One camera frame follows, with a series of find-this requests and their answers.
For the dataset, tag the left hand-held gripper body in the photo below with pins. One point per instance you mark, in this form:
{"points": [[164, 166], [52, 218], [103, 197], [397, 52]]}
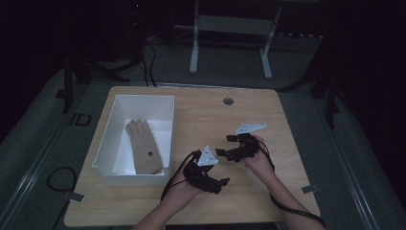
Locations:
{"points": [[198, 174]]}

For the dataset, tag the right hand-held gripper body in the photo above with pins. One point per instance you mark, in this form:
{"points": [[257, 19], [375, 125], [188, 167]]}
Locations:
{"points": [[249, 145]]}

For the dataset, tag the beige glove with black dot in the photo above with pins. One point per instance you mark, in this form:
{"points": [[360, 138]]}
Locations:
{"points": [[143, 150]]}

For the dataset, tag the white rectangular box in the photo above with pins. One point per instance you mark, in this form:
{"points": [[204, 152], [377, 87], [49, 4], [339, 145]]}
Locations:
{"points": [[140, 103]]}

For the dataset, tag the person's right hand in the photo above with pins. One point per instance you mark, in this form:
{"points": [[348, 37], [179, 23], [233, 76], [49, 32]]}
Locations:
{"points": [[261, 163]]}

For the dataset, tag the person's left hand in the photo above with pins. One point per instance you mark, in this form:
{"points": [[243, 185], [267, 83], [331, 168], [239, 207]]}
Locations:
{"points": [[180, 193]]}

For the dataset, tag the grey tape piece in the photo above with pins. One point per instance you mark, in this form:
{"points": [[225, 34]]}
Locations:
{"points": [[310, 188], [76, 197]]}

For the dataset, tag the dark metal stand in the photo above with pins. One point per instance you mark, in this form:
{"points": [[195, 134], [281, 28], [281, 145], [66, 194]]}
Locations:
{"points": [[332, 102], [67, 86]]}

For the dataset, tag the white metal stand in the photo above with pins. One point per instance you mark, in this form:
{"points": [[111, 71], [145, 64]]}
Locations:
{"points": [[231, 25]]}

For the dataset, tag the black rectangular floor bracket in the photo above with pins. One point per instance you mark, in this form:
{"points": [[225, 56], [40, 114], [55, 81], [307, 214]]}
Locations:
{"points": [[72, 119]]}

